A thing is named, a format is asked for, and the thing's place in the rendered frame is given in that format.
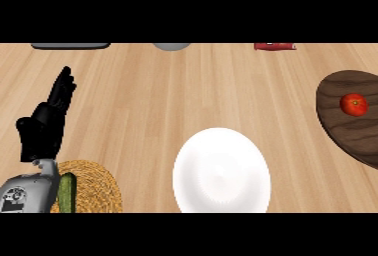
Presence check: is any white bowl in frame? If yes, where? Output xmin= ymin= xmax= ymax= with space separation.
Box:
xmin=171 ymin=127 xmax=273 ymax=214

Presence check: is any grey round object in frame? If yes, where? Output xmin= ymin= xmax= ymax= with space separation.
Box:
xmin=152 ymin=42 xmax=192 ymax=52

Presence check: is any red tomato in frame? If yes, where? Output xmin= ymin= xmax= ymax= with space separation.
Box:
xmin=339 ymin=93 xmax=370 ymax=117

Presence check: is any dark wooden plate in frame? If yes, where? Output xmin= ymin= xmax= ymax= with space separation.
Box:
xmin=314 ymin=69 xmax=378 ymax=170

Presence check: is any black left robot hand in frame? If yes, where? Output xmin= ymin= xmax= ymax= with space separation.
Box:
xmin=15 ymin=65 xmax=78 ymax=163

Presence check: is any dark grey flat tray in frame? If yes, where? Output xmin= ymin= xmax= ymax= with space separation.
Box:
xmin=29 ymin=42 xmax=112 ymax=51

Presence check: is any round woven straw placemat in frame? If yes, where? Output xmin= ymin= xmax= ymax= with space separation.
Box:
xmin=50 ymin=159 xmax=124 ymax=214

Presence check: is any red box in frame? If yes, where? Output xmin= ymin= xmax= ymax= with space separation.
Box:
xmin=254 ymin=42 xmax=298 ymax=51

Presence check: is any green cucumber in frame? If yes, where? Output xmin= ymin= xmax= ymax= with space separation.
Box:
xmin=57 ymin=171 xmax=78 ymax=214

